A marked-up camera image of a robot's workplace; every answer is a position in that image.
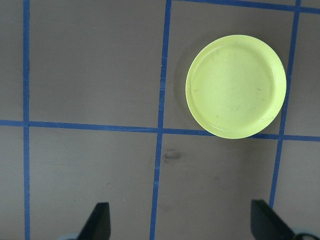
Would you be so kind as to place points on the yellow plastic plate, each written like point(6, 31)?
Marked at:
point(235, 87)

